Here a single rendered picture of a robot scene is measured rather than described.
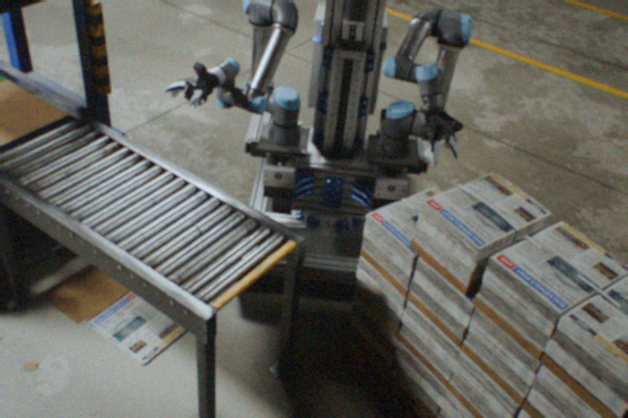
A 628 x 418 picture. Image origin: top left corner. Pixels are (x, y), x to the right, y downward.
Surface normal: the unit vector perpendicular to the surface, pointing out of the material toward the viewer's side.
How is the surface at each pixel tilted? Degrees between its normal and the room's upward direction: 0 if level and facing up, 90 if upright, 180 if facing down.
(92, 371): 0
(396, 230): 0
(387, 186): 90
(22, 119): 0
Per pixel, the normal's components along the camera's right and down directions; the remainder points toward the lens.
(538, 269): 0.09, -0.78
